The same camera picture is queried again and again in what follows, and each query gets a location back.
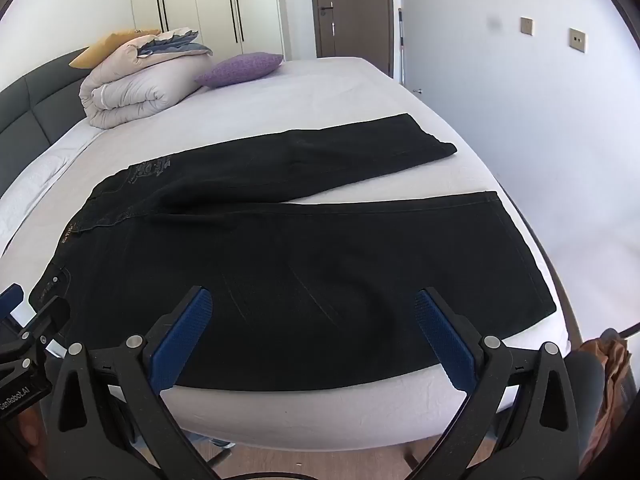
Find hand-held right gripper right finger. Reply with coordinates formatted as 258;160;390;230
414;287;581;480

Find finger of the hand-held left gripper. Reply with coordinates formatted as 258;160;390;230
20;296;72;348
0;284;26;317

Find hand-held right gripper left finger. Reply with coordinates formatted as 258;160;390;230
47;286;216;480

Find black pants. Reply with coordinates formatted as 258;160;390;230
29;114;557;392

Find brown bag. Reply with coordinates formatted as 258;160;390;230
580;329;632;461

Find folded beige duvet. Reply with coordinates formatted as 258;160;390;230
79;30;213;130

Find yellow pillow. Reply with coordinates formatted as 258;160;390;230
69;30;161;68

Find purple pillow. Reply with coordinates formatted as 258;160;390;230
194;52;285;88

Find white bed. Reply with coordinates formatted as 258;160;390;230
0;56;583;456

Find blue patterned cloth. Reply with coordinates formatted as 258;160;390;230
137;30;213;58

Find cream wardrobe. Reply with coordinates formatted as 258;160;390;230
127;0;286;61

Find brown door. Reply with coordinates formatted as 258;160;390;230
308;0;396;78

